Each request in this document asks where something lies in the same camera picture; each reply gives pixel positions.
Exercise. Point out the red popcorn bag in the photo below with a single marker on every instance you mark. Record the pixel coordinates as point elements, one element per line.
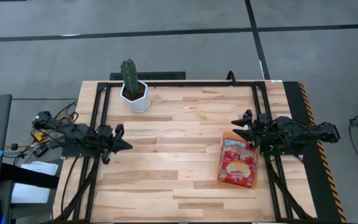
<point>238,168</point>

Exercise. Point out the small black electronic box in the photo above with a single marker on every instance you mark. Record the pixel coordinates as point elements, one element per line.
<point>40,150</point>

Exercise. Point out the black round knob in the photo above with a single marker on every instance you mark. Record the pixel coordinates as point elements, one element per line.
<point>14,146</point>

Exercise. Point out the yellow connector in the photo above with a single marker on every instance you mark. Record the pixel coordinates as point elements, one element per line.
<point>39,136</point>

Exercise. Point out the cardboard box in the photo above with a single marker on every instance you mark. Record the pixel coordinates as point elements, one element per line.
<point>227,134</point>

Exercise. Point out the black aluminium table frame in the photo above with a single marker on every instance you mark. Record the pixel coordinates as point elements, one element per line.
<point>179,83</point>

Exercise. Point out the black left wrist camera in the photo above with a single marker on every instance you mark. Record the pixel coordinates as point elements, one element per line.
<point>106,133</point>

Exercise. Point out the white label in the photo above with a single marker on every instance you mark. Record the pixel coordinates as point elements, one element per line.
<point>276,81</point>

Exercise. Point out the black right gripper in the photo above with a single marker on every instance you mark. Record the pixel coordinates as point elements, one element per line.
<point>259,138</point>

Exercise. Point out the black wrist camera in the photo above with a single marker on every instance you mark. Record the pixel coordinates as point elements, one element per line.
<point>106,133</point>
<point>262,124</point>

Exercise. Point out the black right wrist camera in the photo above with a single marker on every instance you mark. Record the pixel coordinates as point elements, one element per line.
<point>262,124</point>

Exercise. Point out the white paper sheet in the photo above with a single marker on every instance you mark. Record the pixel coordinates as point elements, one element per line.
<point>31,193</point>

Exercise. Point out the white plant pot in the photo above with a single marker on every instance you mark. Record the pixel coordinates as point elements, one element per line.
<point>137,102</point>

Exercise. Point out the black mat with hazard stripe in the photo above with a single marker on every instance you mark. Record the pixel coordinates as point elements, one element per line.
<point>297,102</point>

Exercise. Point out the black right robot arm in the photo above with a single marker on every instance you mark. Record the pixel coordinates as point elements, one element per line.
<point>306,130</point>

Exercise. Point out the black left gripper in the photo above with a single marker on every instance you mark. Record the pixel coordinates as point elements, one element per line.
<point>106,146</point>

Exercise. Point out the green cactus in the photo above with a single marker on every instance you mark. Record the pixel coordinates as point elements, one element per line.
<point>130,76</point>

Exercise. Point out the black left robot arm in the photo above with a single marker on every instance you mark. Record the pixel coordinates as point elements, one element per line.
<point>70,132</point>

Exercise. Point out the black flat bar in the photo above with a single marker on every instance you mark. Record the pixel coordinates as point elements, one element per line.
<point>30,175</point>

